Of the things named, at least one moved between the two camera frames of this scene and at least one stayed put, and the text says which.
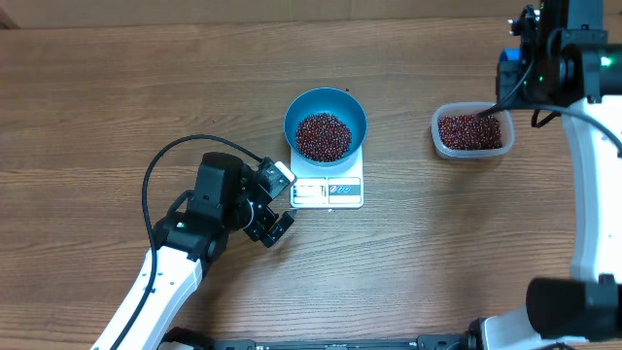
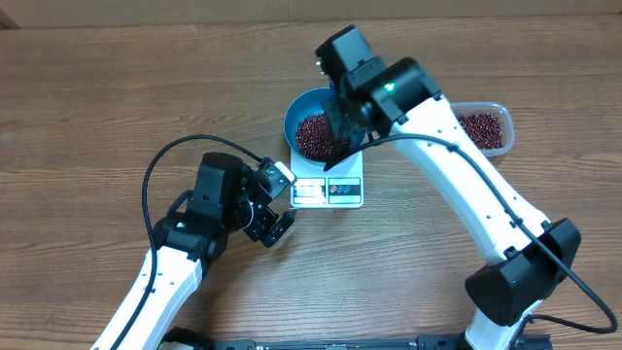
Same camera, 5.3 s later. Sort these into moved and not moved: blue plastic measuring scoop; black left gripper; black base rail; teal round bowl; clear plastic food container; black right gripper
Moved: black right gripper; blue plastic measuring scoop
Not moved: clear plastic food container; black base rail; black left gripper; teal round bowl
